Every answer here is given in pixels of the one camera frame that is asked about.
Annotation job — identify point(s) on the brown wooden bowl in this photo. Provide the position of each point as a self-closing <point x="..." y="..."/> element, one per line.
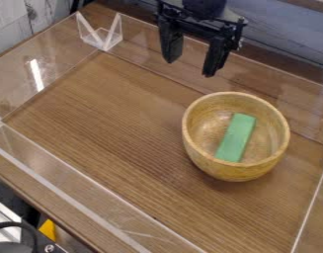
<point x="205" y="123"/>

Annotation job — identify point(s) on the clear acrylic tray wall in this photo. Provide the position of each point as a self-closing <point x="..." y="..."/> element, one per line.
<point x="91" y="145"/>

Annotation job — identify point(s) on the yellow sticker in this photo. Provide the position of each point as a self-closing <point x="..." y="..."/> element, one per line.
<point x="47" y="230"/>

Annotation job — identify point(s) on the clear acrylic corner bracket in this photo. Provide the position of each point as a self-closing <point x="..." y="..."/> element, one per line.
<point x="101" y="38"/>

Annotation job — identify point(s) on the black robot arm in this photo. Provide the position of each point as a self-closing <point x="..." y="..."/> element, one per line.
<point x="205" y="19"/>

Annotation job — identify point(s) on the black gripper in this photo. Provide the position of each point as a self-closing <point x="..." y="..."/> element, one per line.
<point x="206" y="19"/>

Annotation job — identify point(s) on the green rectangular block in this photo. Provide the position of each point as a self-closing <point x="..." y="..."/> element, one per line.
<point x="236" y="138"/>

